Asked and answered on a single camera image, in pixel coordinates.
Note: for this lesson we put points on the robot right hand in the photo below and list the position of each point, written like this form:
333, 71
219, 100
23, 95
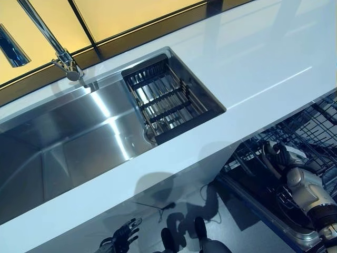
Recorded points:
281, 158

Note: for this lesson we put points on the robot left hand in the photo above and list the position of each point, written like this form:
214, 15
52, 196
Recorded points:
126, 233

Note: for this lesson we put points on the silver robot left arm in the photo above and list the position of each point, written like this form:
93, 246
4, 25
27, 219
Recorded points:
105, 246

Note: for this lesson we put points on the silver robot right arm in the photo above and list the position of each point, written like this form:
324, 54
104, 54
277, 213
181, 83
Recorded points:
305, 187

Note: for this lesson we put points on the open dishwasher door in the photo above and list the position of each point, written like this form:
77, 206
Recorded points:
252, 200

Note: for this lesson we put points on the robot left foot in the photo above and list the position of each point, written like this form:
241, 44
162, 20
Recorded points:
167, 239

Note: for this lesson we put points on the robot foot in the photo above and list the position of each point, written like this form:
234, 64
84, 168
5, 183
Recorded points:
167, 239
199, 228

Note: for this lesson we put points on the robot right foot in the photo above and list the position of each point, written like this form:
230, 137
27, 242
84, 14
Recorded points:
199, 228

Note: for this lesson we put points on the round sink drain strainer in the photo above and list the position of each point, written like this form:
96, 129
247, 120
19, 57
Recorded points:
148, 135

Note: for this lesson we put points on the stainless steel sink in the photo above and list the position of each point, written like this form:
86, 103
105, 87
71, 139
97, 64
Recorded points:
65, 137

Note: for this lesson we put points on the black dish drying rack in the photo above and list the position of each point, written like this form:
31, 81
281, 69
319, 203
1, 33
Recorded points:
163, 100

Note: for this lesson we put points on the chrome gooseneck kitchen faucet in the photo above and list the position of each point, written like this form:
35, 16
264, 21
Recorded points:
63, 56

